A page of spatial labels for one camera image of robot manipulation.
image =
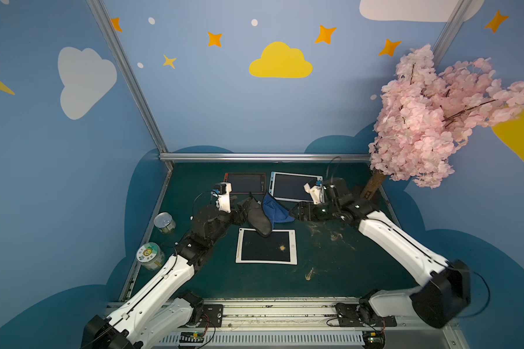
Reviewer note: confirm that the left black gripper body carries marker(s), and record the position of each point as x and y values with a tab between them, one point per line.
236	211

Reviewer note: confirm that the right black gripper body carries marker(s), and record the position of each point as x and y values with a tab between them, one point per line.
308	210

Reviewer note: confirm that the blue wiping cloth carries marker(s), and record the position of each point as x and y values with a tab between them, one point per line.
263	216

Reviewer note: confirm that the white blue drawing tablet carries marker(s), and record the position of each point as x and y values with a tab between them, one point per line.
290	187

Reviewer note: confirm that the red frame drawing tablet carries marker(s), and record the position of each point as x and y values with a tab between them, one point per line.
245	183

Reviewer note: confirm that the white frame drawing tablet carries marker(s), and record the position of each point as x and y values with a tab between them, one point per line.
278	248

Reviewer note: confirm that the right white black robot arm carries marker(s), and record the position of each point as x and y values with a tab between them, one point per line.
443	287

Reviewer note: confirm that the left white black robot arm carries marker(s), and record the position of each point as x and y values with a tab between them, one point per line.
150	314

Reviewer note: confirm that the dark square tree base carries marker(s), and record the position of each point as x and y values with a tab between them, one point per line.
371	193

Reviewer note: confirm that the silver tin can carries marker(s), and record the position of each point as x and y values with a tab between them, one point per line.
165	223

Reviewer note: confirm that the left small circuit board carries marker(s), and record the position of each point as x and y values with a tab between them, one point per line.
190	339

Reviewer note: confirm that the small circuit board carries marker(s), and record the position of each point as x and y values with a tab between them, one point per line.
190	339
373	340

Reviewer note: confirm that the right small circuit board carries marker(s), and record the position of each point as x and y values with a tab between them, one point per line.
373	340

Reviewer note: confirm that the pink cherry blossom tree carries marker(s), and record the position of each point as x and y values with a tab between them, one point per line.
427	116

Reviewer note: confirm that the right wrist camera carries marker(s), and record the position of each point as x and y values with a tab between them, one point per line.
314	188

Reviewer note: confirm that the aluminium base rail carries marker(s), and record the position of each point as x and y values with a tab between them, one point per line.
299	323

